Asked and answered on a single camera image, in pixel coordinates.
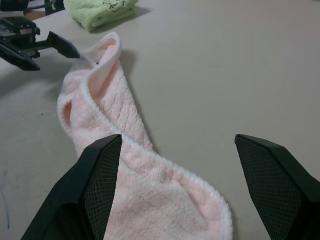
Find green folded towel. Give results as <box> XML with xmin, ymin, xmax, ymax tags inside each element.
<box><xmin>62</xmin><ymin>0</ymin><xmax>138</xmax><ymax>32</ymax></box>

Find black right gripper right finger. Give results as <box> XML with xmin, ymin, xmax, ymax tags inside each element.
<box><xmin>234</xmin><ymin>133</ymin><xmax>320</xmax><ymax>240</ymax></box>

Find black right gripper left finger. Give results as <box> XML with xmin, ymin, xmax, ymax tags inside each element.
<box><xmin>21</xmin><ymin>133</ymin><xmax>123</xmax><ymax>240</ymax></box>

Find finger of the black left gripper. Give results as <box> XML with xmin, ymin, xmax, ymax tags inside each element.
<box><xmin>36</xmin><ymin>30</ymin><xmax>81</xmax><ymax>60</ymax></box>
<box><xmin>0</xmin><ymin>42</ymin><xmax>41</xmax><ymax>72</ymax></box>

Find black office chair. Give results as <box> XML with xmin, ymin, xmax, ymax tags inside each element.
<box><xmin>0</xmin><ymin>0</ymin><xmax>66</xmax><ymax>16</ymax></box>

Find pink fluffy towel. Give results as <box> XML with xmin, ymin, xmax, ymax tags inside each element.
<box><xmin>56</xmin><ymin>31</ymin><xmax>232</xmax><ymax>240</ymax></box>

